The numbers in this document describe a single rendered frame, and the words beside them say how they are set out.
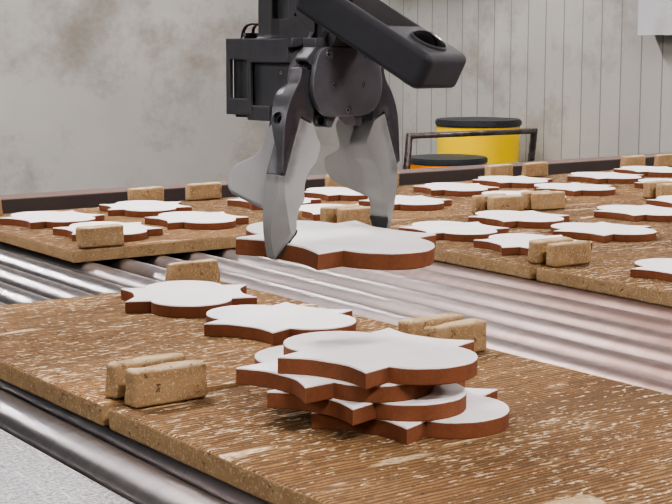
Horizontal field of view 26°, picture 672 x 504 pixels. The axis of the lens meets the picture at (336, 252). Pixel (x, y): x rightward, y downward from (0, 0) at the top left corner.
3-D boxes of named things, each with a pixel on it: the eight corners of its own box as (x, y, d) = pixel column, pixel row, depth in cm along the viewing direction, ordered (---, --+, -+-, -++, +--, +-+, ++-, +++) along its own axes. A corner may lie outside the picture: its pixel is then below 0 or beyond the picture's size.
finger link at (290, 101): (292, 192, 97) (330, 75, 99) (312, 194, 96) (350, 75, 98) (248, 164, 94) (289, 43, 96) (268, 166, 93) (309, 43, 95)
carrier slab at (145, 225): (73, 263, 178) (72, 228, 177) (-48, 228, 211) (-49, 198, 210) (311, 241, 198) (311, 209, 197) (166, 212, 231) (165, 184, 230)
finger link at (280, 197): (223, 252, 99) (265, 128, 101) (288, 261, 95) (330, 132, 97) (194, 236, 97) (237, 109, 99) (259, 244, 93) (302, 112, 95)
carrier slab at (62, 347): (101, 427, 103) (101, 405, 102) (-101, 333, 135) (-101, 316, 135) (475, 363, 123) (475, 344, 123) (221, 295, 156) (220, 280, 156)
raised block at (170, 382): (135, 410, 101) (134, 372, 100) (122, 405, 102) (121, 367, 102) (208, 398, 104) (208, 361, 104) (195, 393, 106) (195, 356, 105)
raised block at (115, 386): (115, 403, 103) (114, 364, 103) (103, 397, 105) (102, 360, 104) (188, 391, 107) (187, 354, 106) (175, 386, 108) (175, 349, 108)
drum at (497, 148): (537, 262, 788) (540, 119, 777) (471, 269, 761) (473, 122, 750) (480, 252, 825) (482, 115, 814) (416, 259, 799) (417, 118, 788)
